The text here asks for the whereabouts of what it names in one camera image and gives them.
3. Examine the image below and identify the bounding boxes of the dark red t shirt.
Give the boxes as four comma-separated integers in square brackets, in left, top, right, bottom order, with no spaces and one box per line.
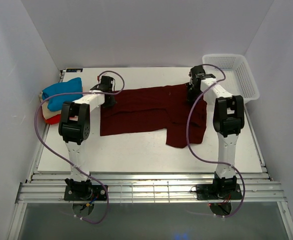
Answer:
[100,83,207,149]

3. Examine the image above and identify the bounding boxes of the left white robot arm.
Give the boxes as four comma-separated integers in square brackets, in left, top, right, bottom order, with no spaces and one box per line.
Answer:
[58,75,116,200]

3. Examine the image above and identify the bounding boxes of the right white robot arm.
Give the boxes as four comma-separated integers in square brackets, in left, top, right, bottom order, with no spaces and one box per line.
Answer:
[186,63,245,199]

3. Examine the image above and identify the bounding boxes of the white plastic basket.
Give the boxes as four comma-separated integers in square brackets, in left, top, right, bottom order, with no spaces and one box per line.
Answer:
[202,53,260,103]

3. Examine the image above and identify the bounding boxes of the blue folded t shirt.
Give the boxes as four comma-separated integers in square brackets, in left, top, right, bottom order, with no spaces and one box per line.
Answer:
[41,77,84,113]

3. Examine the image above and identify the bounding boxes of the red-orange folded t shirt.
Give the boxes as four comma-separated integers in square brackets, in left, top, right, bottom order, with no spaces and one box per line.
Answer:
[44,114,61,125]

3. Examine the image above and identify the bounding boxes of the beige folded t shirt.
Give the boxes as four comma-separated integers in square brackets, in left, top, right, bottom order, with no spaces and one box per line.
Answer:
[41,101,61,120]

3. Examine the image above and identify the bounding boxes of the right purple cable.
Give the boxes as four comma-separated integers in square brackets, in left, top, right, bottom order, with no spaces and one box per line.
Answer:
[185,64,246,219]

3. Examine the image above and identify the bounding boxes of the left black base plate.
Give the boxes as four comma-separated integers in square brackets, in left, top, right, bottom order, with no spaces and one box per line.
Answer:
[63,184,107,201]

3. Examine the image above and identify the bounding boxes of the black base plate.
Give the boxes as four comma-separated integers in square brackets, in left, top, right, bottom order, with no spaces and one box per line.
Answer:
[63,184,107,201]
[190,184,243,200]

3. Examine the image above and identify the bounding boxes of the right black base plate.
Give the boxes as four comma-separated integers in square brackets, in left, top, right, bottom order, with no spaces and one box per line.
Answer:
[190,184,243,200]

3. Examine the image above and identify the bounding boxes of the aluminium rail frame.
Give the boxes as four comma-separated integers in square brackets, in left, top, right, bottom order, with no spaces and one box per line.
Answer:
[10,69,293,240]

